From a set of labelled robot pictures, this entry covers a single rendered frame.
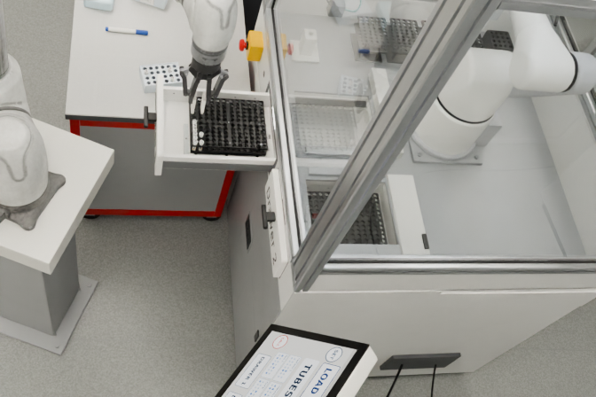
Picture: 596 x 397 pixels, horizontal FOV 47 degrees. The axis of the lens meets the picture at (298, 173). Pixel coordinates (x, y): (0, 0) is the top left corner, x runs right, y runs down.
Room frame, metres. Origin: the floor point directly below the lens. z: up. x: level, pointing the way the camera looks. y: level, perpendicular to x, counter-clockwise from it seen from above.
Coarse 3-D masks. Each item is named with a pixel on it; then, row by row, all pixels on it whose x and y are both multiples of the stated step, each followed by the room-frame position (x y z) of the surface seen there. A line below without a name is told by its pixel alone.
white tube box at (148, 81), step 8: (160, 64) 1.36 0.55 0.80; (168, 64) 1.37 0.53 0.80; (176, 64) 1.39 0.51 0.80; (144, 72) 1.30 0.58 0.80; (152, 72) 1.32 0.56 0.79; (160, 72) 1.33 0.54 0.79; (168, 72) 1.34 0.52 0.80; (176, 72) 1.36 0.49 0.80; (144, 80) 1.27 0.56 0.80; (152, 80) 1.29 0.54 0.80; (168, 80) 1.31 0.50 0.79; (176, 80) 1.34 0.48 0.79; (144, 88) 1.26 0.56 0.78; (152, 88) 1.27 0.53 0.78
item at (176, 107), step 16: (176, 96) 1.22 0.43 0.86; (224, 96) 1.29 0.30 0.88; (240, 96) 1.31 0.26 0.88; (256, 96) 1.33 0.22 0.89; (176, 112) 1.19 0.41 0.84; (176, 128) 1.13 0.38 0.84; (272, 128) 1.26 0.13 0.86; (176, 144) 1.08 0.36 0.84; (272, 144) 1.22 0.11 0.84; (176, 160) 1.00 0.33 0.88; (192, 160) 1.02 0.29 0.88; (208, 160) 1.04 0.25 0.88; (224, 160) 1.07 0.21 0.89; (240, 160) 1.09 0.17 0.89; (256, 160) 1.11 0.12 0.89; (272, 160) 1.13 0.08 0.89
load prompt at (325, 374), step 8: (320, 368) 0.53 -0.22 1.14; (328, 368) 0.53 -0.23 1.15; (336, 368) 0.53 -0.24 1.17; (320, 376) 0.51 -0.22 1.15; (328, 376) 0.51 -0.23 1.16; (312, 384) 0.49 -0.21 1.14; (320, 384) 0.49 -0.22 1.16; (328, 384) 0.49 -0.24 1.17; (304, 392) 0.47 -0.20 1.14; (312, 392) 0.47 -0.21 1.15; (320, 392) 0.47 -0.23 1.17
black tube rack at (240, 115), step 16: (208, 112) 1.19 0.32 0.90; (224, 112) 1.24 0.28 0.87; (240, 112) 1.24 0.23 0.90; (256, 112) 1.26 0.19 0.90; (208, 128) 1.13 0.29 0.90; (224, 128) 1.18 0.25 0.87; (240, 128) 1.18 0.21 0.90; (256, 128) 1.21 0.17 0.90; (208, 144) 1.10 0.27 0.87; (224, 144) 1.13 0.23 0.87; (240, 144) 1.13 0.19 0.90; (256, 144) 1.15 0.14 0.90
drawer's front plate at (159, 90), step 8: (160, 80) 1.20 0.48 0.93; (160, 88) 1.17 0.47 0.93; (160, 96) 1.15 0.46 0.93; (160, 104) 1.12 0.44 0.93; (160, 112) 1.10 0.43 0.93; (160, 120) 1.07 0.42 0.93; (160, 128) 1.04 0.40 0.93; (160, 136) 1.02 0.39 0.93; (160, 144) 1.00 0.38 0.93; (160, 152) 0.97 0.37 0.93; (160, 160) 0.97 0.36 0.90; (160, 168) 0.97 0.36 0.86
